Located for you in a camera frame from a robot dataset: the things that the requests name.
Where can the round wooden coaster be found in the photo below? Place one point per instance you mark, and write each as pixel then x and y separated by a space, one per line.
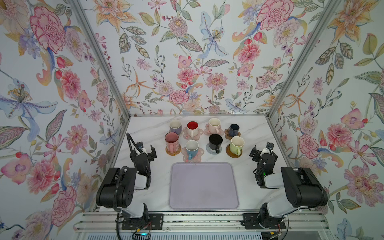
pixel 230 154

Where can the white mug blue handle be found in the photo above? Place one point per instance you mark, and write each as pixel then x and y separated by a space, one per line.
pixel 192 148

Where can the grey rectangular tray mat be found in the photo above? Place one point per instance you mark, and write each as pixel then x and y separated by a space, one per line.
pixel 203 187

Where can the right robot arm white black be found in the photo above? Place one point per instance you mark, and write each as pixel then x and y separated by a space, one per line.
pixel 299 186

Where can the pink flower coaster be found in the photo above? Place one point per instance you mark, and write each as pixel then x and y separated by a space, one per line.
pixel 217 131
pixel 187 137
pixel 196 159

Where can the white mug grey handle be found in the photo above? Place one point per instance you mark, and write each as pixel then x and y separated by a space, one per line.
pixel 175 126

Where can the red interior white mug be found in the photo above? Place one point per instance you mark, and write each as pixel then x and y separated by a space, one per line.
pixel 192 129

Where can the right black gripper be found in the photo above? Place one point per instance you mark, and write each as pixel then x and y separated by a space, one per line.
pixel 257 156

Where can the brown paw print coaster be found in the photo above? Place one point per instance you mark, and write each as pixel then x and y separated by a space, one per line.
pixel 228 136

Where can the cream mug pink handle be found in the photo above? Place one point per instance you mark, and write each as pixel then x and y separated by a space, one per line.
pixel 214 123

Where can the white mug green handle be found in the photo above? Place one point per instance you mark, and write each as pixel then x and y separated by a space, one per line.
pixel 236 145

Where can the aluminium front rail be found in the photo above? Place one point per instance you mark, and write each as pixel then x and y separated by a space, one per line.
pixel 305 221

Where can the round woven cork coaster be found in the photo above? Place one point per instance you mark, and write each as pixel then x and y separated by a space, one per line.
pixel 174 153

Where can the round blue woven coaster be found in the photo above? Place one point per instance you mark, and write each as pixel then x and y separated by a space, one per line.
pixel 210 151

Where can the black mug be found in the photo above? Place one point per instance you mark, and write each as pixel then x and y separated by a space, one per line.
pixel 215 142

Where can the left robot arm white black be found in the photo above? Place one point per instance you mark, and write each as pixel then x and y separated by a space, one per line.
pixel 117 189

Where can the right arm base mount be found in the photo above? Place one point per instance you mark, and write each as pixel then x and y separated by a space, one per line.
pixel 262 220

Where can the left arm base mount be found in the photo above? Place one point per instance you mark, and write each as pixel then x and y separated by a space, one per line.
pixel 146 221

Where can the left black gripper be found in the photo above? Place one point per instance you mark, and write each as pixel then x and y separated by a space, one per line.
pixel 153 155

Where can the small dark navy mug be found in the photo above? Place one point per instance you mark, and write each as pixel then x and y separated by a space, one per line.
pixel 234 130

